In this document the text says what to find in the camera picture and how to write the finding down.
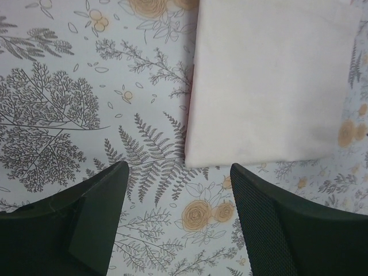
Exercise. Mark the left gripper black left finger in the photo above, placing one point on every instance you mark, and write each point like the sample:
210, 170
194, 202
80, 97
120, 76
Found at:
69, 233

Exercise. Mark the white Coca-Cola t-shirt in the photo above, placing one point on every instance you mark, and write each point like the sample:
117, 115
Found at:
269, 81

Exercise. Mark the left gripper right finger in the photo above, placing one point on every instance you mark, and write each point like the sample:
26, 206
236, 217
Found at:
288, 235

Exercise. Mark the floral patterned table mat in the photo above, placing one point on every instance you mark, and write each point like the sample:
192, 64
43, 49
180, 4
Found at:
87, 84

